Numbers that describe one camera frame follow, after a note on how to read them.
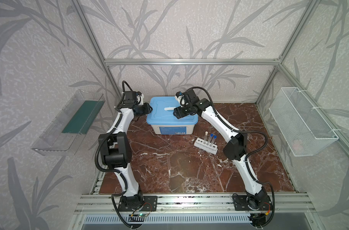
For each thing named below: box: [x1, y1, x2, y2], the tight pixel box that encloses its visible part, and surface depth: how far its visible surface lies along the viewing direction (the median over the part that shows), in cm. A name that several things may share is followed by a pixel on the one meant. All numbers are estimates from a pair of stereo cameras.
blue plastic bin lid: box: [146, 96, 199, 126], surface depth 92 cm
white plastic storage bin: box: [150, 124, 195, 136], surface depth 96 cm
